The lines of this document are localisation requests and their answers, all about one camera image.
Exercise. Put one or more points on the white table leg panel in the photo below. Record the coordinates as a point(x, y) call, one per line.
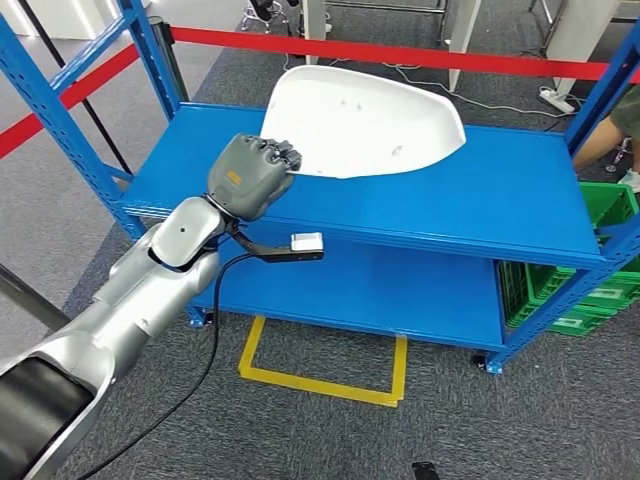
point(580, 40)
point(312, 30)
point(463, 40)

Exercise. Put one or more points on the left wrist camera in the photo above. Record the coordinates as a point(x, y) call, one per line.
point(305, 244)

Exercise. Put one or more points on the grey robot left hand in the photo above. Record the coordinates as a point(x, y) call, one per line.
point(244, 175)

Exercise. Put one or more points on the thin black pole, flat base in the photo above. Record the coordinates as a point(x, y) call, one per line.
point(75, 86)

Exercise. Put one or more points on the blue metal shelf rack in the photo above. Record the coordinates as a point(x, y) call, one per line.
point(450, 199)

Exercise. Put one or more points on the black robot right foot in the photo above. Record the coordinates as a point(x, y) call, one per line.
point(425, 472)

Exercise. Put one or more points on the chrome stanchion post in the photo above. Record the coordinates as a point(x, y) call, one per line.
point(30, 298)

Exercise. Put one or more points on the chrome stool base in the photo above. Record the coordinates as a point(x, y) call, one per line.
point(267, 13)

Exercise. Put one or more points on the person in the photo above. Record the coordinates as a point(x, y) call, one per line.
point(600, 142)

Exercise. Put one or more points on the dark stanchion, chrome base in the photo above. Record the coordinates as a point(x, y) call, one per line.
point(167, 60)

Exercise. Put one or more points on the white curved plastic part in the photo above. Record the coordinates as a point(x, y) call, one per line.
point(360, 126)

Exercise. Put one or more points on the white power strip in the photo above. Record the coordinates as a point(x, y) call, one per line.
point(555, 100)

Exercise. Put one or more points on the green plastic crate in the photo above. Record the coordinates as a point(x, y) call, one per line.
point(607, 205)
point(575, 324)

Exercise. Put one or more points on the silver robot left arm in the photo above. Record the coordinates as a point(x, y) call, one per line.
point(125, 311)

